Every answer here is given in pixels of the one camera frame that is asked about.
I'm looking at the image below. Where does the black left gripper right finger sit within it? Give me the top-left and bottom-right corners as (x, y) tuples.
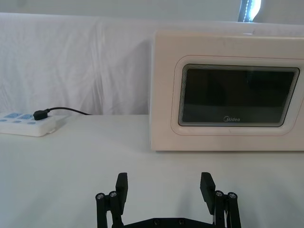
(200, 171), (242, 228)

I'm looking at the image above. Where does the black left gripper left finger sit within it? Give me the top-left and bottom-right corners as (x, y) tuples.
(95, 172), (130, 228)

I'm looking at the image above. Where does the cream oven door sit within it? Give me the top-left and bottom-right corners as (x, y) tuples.
(149, 30), (304, 152)

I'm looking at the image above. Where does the white tablecloth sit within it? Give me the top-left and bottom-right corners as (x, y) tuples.
(0, 114), (304, 228)

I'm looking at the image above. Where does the cream microwave oven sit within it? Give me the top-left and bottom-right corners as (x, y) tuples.
(149, 29), (304, 152)

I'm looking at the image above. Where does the white power strip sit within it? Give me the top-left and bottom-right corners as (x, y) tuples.
(0, 110), (59, 138)

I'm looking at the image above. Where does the white curtain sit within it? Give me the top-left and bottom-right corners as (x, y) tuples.
(0, 0), (304, 117)

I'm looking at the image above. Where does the black plug with cable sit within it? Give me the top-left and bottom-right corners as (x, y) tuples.
(34, 107), (92, 121)

